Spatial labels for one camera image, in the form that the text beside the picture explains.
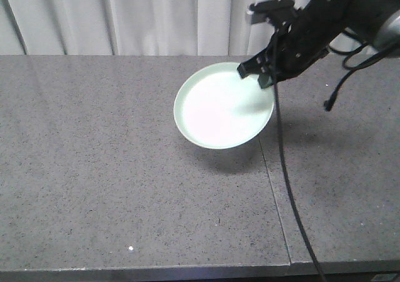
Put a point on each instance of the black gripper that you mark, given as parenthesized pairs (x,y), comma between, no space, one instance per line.
(297,45)

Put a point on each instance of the mint green plate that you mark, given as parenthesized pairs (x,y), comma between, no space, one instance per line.
(217,109)

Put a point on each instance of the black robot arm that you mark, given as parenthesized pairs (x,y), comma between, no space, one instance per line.
(371,20)

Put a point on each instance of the white curtain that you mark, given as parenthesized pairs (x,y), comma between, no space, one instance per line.
(131,27)

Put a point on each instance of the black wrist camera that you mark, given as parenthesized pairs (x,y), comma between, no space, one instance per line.
(278,12)

